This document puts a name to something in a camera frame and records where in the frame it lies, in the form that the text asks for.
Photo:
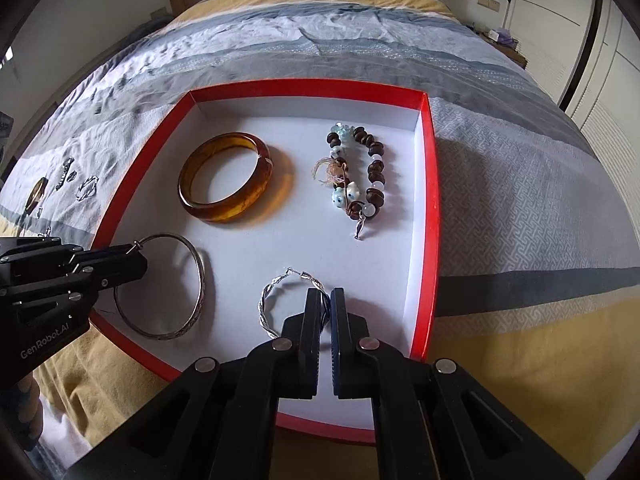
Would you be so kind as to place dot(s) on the person's left hand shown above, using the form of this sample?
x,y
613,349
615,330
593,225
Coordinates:
x,y
25,400

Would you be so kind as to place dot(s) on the dark brown bangle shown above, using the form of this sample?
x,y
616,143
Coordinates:
x,y
30,203

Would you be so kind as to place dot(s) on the red cardboard box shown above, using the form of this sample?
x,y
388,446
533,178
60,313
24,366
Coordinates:
x,y
280,240

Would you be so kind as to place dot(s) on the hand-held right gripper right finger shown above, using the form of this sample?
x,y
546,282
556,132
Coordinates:
x,y
337,312

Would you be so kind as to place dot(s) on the wall switch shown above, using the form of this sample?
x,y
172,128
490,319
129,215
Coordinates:
x,y
488,2

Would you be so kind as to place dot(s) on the white wardrobe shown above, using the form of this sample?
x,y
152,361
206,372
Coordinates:
x,y
560,0

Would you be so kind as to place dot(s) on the striped duvet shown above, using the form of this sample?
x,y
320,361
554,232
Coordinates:
x,y
500,185

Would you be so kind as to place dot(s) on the thin silver bangle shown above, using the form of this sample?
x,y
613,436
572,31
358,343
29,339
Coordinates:
x,y
200,280

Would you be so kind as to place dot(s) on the twisted silver hoop earring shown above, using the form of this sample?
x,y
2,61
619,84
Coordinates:
x,y
264,300

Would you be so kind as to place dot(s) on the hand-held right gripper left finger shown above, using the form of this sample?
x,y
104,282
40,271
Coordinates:
x,y
313,312

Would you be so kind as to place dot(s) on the amber bangle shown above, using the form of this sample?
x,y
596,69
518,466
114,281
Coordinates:
x,y
262,162

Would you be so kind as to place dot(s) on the wall outlet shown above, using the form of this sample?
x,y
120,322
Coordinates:
x,y
158,12

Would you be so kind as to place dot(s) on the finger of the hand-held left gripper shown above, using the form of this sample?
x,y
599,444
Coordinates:
x,y
125,272
115,254

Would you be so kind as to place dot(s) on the wooden nightstand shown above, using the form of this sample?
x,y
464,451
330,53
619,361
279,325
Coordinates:
x,y
515,52

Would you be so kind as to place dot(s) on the purple tissue box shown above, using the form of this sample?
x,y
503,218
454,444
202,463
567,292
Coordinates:
x,y
500,35

